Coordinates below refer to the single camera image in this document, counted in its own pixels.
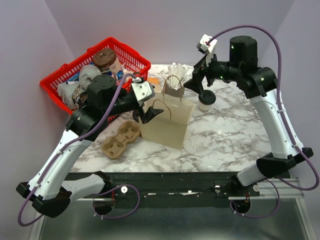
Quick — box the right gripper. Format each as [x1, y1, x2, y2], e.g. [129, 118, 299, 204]
[182, 48, 241, 95]

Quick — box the brown paper bag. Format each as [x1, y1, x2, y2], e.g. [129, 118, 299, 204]
[139, 84, 195, 150]

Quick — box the black coffee cup lid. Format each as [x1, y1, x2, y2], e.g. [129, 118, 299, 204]
[198, 89, 216, 105]

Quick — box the white paper cup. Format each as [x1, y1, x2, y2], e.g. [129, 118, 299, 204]
[197, 101, 212, 113]

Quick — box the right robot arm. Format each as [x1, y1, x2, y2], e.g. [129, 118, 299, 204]
[184, 34, 313, 196]

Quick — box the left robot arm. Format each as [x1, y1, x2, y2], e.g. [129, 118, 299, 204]
[16, 73, 163, 218]

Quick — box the cardboard cup carrier tray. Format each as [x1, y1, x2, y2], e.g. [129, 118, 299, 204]
[101, 120, 141, 160]

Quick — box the orange sponge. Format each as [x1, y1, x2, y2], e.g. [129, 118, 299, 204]
[147, 77, 160, 86]

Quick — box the grey straw holder cup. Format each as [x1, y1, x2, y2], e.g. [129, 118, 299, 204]
[163, 83, 185, 98]

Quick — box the white paper straws bundle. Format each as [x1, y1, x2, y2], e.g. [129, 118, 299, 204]
[160, 62, 192, 90]

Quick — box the red plastic basket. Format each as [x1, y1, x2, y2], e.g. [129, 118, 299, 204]
[40, 37, 151, 114]

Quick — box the brown lidded ice cream tub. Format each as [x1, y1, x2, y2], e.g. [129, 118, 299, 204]
[93, 48, 117, 69]

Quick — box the black printed paper cup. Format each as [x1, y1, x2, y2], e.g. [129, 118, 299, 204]
[72, 90, 88, 108]

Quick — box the grey crumpled paper bag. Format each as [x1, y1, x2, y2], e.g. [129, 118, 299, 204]
[78, 64, 102, 90]

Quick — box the white crumpled paper wrapper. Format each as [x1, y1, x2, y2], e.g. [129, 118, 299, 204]
[57, 81, 80, 110]

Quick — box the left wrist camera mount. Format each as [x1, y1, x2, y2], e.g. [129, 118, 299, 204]
[131, 77, 156, 102]

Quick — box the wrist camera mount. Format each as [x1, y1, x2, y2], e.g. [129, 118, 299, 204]
[196, 34, 218, 67]
[131, 77, 156, 102]

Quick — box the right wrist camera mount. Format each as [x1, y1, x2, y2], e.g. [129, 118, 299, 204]
[196, 34, 218, 67]

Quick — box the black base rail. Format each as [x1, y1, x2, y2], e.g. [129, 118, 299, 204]
[81, 171, 263, 209]

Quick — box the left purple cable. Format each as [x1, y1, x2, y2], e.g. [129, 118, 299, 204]
[17, 72, 141, 227]

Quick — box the purple cable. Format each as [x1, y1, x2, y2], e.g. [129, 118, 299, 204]
[17, 72, 141, 227]
[204, 24, 320, 219]

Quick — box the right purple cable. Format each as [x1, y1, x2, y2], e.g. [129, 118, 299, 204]
[204, 24, 320, 219]

